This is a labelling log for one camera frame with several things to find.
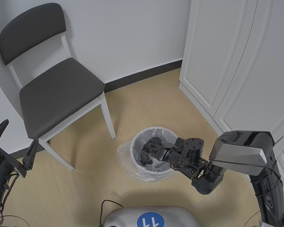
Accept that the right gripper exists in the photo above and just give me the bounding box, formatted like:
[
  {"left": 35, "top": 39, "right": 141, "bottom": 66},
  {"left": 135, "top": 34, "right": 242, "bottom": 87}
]
[{"left": 156, "top": 145, "right": 184, "bottom": 163}]

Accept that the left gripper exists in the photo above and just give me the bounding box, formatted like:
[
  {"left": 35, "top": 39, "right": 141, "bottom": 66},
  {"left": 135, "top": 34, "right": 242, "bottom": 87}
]
[{"left": 0, "top": 120, "right": 39, "bottom": 194}]

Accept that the black plastic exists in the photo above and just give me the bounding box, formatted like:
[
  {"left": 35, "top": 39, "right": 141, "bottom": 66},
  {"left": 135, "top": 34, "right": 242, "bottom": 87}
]
[{"left": 139, "top": 137, "right": 163, "bottom": 167}]

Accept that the clear plastic bag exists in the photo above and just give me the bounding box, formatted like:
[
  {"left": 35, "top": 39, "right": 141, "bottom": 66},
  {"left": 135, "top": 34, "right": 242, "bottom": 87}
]
[{"left": 118, "top": 126, "right": 180, "bottom": 183}]

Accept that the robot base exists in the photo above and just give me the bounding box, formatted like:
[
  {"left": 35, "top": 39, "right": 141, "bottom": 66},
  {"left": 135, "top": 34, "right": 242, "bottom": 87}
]
[{"left": 105, "top": 206, "right": 200, "bottom": 227}]

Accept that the white trash bin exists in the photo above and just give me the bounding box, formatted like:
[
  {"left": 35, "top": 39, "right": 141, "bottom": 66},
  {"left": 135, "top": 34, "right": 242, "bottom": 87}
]
[{"left": 130, "top": 126, "right": 180, "bottom": 174}]

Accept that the grey padded white chair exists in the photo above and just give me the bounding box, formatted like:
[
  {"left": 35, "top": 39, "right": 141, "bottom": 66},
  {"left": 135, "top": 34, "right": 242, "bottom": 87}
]
[{"left": 0, "top": 3, "right": 116, "bottom": 171}]

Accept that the white wardrobe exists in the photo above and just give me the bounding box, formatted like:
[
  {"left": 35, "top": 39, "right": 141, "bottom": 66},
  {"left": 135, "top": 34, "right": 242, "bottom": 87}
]
[{"left": 179, "top": 0, "right": 284, "bottom": 222}]

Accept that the thin black cable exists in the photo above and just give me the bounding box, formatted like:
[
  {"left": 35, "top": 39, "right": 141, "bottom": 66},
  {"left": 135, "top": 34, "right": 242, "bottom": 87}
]
[{"left": 237, "top": 211, "right": 261, "bottom": 227}]

